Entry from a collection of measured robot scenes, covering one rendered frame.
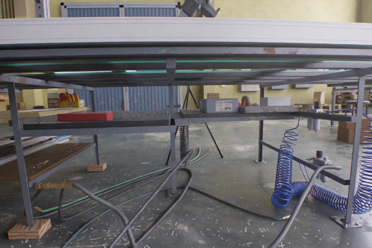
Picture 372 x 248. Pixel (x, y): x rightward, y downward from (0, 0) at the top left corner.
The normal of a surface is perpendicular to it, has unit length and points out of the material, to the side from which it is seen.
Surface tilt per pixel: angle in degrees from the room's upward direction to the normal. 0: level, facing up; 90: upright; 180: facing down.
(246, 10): 90
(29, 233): 90
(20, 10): 90
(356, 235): 0
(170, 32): 90
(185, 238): 0
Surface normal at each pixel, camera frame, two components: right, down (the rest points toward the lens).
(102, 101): 0.07, 0.13
